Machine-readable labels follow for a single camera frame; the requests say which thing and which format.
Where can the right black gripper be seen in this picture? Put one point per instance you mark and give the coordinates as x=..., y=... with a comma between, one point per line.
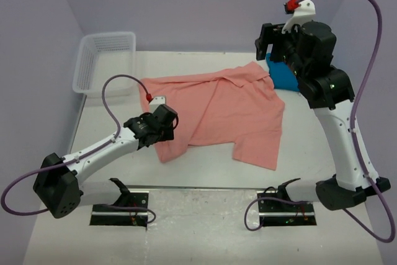
x=272, y=33

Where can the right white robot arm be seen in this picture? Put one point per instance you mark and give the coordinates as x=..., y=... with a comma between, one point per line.
x=331, y=96

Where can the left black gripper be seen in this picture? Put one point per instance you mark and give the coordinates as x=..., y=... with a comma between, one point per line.
x=167, y=134

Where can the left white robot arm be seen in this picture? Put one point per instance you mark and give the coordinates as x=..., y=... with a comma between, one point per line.
x=61, y=183

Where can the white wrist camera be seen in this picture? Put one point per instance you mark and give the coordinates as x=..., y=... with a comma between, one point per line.
x=155, y=102
x=301, y=11

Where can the blue folded t shirt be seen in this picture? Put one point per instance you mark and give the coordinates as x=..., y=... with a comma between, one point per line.
x=281, y=76

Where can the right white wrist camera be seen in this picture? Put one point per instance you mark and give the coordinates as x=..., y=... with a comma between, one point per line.
x=301, y=11

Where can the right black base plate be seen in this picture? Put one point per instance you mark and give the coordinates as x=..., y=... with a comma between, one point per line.
x=278, y=214

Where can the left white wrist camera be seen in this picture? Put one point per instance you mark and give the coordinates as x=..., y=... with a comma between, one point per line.
x=155, y=102

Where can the pink t shirt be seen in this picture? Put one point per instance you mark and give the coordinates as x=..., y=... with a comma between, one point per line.
x=236, y=105

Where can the white plastic basket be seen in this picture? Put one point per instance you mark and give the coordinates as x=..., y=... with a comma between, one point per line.
x=102, y=56

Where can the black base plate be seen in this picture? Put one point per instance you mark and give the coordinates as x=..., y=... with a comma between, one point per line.
x=278, y=214
x=136, y=215

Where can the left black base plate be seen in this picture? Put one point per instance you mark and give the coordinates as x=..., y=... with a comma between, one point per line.
x=136, y=215

